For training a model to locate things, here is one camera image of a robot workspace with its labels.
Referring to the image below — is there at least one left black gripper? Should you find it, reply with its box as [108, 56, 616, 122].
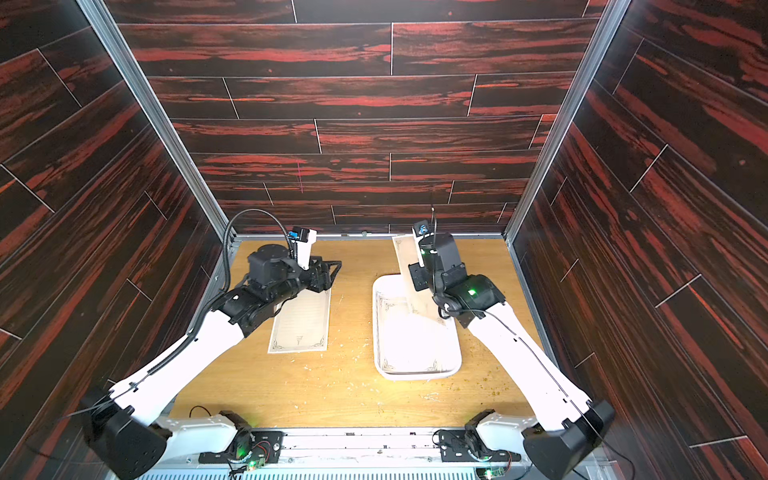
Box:
[267, 255, 342, 310]

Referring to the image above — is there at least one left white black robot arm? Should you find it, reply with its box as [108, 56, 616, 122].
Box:
[81, 242, 342, 479]

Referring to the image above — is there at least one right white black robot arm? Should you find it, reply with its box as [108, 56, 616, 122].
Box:
[409, 221, 615, 479]

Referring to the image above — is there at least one stationery paper in tray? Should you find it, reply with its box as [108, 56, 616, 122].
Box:
[377, 299, 446, 375]

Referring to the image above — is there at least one white plastic storage tray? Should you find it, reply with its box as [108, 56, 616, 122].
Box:
[372, 274, 462, 381]

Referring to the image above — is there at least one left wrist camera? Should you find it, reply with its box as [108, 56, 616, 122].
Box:
[288, 226, 317, 270]

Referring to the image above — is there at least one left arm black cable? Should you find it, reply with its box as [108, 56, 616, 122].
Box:
[143, 208, 296, 373]

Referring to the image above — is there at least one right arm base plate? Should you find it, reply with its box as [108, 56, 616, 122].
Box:
[432, 429, 522, 463]

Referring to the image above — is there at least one front aluminium rail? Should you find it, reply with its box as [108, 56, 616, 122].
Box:
[106, 427, 619, 480]

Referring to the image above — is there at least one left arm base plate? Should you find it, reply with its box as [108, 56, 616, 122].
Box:
[198, 430, 285, 468]

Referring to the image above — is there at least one left aluminium frame post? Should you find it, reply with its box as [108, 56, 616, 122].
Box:
[76, 0, 236, 245]

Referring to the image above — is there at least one aluminium frame post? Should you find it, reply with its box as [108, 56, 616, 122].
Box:
[76, 0, 236, 245]
[504, 0, 631, 250]

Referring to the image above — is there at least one right aluminium frame post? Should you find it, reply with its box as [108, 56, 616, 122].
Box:
[504, 0, 631, 250]

